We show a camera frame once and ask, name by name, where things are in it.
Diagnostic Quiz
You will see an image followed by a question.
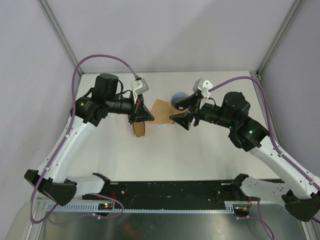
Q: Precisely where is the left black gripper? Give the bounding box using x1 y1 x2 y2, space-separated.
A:
106 91 155 125

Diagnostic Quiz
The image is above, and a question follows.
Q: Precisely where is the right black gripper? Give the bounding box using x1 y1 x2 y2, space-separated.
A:
169 92 236 131

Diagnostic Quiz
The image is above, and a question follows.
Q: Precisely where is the blue glass dripper cone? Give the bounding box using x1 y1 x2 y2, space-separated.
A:
170 92 188 111

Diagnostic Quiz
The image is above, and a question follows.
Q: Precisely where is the single brown coffee filter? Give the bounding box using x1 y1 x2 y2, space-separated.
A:
146 99 187 125

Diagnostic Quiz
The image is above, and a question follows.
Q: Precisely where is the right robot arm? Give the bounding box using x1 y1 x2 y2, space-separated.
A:
169 91 320 222

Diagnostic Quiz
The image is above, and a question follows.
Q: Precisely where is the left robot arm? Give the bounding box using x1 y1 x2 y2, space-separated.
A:
24 73 155 206

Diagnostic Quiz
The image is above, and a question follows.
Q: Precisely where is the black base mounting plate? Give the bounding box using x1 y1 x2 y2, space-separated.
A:
98 180 250 203

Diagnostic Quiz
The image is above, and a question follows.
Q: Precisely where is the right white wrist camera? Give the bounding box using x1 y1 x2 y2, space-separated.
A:
192 78 213 98

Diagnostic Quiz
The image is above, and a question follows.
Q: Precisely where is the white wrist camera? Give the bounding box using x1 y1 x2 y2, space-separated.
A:
192 78 213 98
130 78 149 101

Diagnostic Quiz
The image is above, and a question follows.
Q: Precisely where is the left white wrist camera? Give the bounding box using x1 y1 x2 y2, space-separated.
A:
130 78 149 101

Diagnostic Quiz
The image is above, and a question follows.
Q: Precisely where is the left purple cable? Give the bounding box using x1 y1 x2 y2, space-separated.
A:
29 53 141 224

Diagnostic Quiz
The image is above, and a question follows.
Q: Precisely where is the grey slotted cable duct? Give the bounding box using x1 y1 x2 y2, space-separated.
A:
54 201 247 214

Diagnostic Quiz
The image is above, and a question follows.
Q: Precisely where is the left aluminium corner post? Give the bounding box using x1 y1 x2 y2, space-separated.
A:
36 0 83 75

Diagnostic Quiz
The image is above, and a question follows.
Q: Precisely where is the aluminium corner post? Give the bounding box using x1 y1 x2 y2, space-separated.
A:
256 0 305 76
36 0 83 75

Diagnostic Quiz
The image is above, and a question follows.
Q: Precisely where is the right aluminium corner post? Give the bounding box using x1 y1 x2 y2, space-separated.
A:
256 0 305 76

